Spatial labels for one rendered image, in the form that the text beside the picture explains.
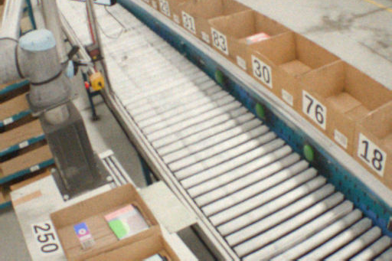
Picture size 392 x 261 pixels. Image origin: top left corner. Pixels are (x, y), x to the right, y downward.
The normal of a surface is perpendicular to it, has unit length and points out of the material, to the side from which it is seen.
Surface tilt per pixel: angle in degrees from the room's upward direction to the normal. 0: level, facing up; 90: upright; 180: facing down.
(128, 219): 0
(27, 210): 0
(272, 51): 89
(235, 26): 89
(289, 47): 90
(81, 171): 90
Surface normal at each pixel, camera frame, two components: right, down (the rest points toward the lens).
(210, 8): 0.42, 0.44
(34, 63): 0.15, 0.51
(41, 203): -0.14, -0.83
